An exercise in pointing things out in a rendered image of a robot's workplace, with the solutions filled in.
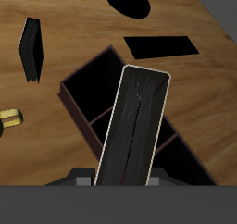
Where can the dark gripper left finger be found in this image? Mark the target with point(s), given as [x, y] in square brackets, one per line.
[81, 176]

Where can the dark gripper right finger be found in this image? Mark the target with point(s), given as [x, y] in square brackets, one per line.
[158, 176]

